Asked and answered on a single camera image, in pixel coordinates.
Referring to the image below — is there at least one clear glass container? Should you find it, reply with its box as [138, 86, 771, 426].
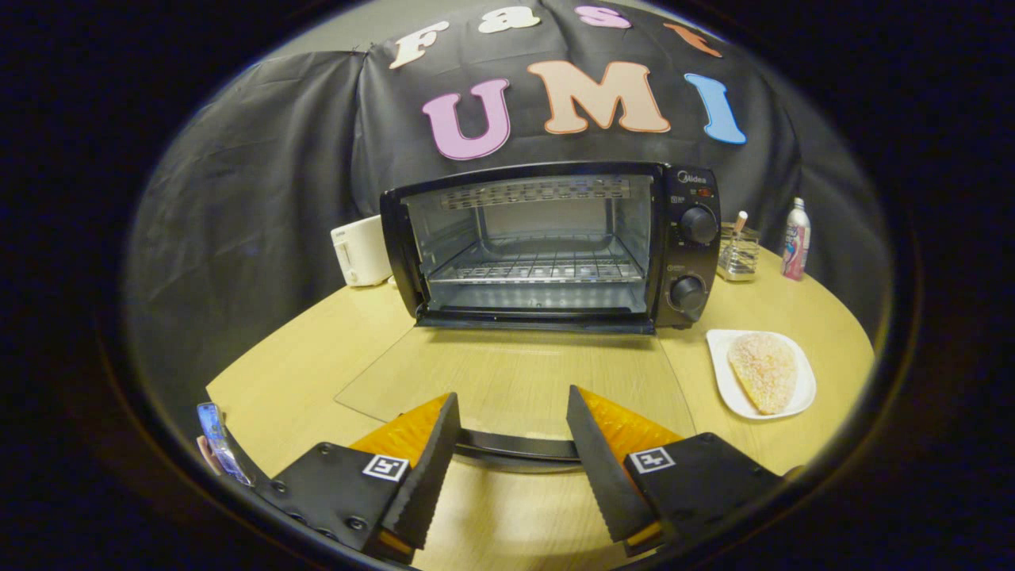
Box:
[717, 211, 761, 283]

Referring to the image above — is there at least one black backdrop cloth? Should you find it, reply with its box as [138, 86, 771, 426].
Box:
[124, 0, 893, 413]

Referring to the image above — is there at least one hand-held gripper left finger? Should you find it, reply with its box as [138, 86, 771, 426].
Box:
[255, 392, 462, 565]

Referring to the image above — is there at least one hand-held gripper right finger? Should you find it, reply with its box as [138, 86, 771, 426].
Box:
[566, 385, 787, 558]

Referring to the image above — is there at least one white square plate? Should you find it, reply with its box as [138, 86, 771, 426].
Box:
[706, 328, 817, 420]

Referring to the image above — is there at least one black toaster oven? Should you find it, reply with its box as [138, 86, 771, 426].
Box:
[335, 161, 722, 475]

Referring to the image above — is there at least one white toaster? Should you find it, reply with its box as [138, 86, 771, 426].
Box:
[331, 214, 395, 287]

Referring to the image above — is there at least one blue smartphone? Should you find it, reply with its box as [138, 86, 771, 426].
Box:
[197, 402, 255, 487]

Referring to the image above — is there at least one breaded cutlet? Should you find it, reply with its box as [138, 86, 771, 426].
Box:
[727, 332, 798, 416]

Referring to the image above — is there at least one pink and white bottle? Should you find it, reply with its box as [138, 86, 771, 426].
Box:
[781, 197, 811, 282]

